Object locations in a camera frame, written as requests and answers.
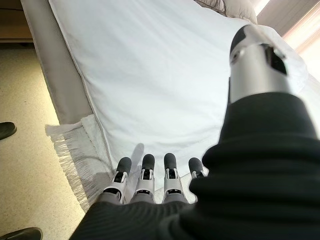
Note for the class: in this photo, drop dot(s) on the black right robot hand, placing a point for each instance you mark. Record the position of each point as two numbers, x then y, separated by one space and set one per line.
250 187

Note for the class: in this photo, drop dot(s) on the white pillow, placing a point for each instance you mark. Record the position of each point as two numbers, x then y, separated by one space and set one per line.
150 75

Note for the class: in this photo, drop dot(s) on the large bright window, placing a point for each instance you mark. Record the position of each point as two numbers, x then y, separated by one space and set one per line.
310 42

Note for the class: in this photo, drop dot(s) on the beige pillow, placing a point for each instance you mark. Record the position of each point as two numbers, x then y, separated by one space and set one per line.
242 11

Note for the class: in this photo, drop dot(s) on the sheer beige curtain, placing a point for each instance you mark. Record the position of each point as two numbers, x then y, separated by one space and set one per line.
287 12

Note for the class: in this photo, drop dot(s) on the macrame fringed cushion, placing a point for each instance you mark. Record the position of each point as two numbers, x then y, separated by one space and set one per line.
212 6

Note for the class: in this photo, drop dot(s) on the black right robot foot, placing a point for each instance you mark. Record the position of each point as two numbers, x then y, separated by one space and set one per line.
20 235

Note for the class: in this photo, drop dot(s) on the black robot foot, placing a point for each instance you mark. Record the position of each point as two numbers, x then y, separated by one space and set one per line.
20 235
7 130

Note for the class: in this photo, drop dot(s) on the black left robot foot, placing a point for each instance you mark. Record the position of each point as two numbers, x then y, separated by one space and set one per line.
7 130

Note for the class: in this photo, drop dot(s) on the wooden panelled nightstand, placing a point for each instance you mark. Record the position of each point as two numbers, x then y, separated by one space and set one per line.
15 27

